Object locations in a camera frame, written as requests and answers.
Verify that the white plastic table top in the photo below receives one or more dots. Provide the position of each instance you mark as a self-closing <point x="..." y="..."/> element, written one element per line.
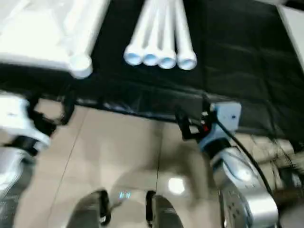
<point x="35" y="35"/>

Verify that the white plastic table leg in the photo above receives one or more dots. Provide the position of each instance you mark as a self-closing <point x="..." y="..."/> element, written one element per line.
<point x="142" y="23"/>
<point x="184" y="23"/>
<point x="170" y="23"/>
<point x="157" y="23"/>

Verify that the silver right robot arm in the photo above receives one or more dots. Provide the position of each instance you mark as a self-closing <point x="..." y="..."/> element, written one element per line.
<point x="242" y="190"/>

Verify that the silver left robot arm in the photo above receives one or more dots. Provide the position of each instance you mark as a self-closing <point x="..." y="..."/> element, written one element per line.
<point x="12" y="178"/>

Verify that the black table mat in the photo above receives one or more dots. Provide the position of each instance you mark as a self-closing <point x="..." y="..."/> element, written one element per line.
<point x="249" y="71"/>

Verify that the dark right robot foot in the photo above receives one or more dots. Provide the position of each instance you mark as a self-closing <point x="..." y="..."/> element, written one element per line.
<point x="164" y="209"/>

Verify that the dark robot foot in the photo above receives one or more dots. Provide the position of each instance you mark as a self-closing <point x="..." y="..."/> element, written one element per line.
<point x="164" y="209"/>
<point x="92" y="209"/>

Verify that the dark left robot foot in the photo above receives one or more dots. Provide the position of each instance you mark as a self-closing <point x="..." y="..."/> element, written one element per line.
<point x="92" y="209"/>

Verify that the white flat board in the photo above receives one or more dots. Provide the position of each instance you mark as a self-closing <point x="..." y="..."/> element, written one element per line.
<point x="294" y="28"/>

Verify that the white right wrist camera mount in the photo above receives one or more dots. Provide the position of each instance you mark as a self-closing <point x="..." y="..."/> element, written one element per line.
<point x="228" y="115"/>

